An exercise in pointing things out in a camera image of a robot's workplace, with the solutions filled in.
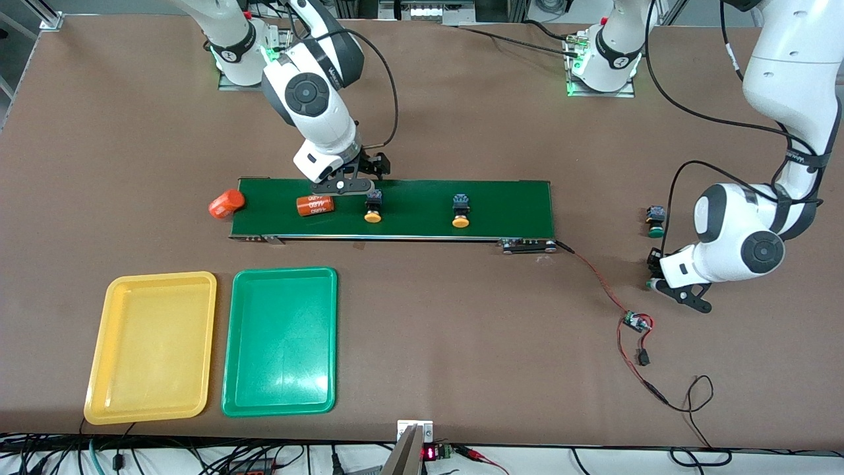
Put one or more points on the yellow plastic tray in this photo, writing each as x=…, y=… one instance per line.
x=151, y=346

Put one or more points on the red clip lead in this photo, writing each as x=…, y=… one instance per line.
x=475, y=454

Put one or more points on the small controller circuit board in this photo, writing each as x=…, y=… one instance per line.
x=636, y=322

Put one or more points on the grey metal camera post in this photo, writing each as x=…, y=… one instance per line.
x=403, y=458

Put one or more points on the yellow mushroom push button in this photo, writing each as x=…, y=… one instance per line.
x=461, y=212
x=374, y=210

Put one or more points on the aluminium frame profile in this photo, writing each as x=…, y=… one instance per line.
x=51, y=20

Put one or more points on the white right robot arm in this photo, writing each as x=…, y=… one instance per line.
x=306, y=92

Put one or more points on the small metal bracket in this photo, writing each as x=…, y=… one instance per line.
x=403, y=429

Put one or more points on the green plastic tray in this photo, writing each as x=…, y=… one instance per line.
x=280, y=343

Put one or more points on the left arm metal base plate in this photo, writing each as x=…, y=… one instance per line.
x=603, y=94

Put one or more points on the green conveyor belt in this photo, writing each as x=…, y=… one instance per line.
x=415, y=211

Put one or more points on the red digit display module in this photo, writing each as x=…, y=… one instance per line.
x=430, y=453

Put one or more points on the orange cylindrical battery cell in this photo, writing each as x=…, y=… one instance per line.
x=226, y=204
x=315, y=206

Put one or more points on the white power strip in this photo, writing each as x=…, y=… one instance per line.
x=425, y=12

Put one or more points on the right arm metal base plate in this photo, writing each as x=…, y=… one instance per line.
x=250, y=87

